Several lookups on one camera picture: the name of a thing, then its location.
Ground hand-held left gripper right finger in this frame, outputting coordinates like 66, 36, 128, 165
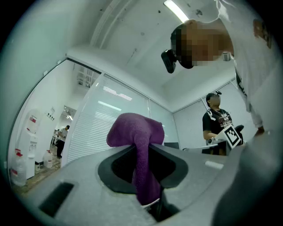
150, 143, 229, 226

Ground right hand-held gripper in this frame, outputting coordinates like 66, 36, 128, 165
206, 124, 241, 156

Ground black head-worn camera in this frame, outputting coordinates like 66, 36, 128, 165
161, 49, 178, 74

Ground person's white shirt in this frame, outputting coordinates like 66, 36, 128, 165
215, 0, 283, 133

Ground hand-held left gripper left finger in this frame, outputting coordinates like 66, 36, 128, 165
22, 145, 160, 226

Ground white window blinds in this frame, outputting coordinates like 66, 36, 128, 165
66, 74, 180, 164

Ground ceiling light strip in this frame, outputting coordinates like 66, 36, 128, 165
163, 0, 190, 23

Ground clear water jug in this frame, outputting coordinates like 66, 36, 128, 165
43, 150, 54, 169
10, 149, 27, 187

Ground purple cloth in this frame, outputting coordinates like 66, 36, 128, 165
106, 112, 165, 206

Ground person's head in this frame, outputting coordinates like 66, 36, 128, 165
170, 19, 234, 69

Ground white water dispenser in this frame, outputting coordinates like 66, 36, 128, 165
19, 109, 42, 180

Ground black monitor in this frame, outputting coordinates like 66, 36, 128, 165
164, 142, 180, 150

